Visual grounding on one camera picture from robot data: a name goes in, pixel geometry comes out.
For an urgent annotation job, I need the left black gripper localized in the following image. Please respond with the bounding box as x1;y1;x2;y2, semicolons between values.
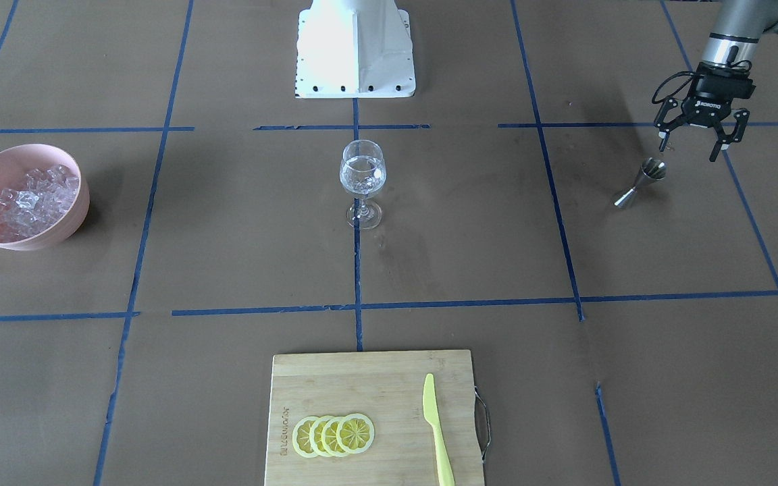
654;62;756;163

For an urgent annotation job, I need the steel double jigger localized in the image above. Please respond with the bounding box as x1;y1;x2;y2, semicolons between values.
613;157;667;209

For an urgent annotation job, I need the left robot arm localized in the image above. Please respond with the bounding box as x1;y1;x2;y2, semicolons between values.
651;1;778;162

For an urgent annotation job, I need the ice cubes pile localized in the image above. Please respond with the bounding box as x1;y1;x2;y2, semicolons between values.
0;164;80;242

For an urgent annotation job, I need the wine glass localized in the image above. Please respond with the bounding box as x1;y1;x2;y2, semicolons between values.
339;139;386;231

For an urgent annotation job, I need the pink bowl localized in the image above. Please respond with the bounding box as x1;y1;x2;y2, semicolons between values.
0;144;90;251

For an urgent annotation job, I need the wooden cutting board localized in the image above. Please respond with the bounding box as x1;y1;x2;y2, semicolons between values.
263;350;485;485

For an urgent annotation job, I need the lemon slice one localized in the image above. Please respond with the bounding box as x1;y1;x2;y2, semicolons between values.
293;416;326;458

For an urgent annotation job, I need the lemon slice two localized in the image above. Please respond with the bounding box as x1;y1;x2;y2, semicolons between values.
307;415;342;456

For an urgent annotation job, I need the yellow plastic knife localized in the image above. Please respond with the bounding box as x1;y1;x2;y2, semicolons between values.
422;373;456;485

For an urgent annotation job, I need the lemon slice three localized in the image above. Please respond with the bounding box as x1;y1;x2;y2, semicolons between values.
321;416;350;458

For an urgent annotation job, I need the lemon slice four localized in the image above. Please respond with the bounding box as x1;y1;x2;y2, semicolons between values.
336;412;375;454

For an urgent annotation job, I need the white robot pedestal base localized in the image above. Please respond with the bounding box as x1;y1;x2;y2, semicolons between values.
294;1;417;99

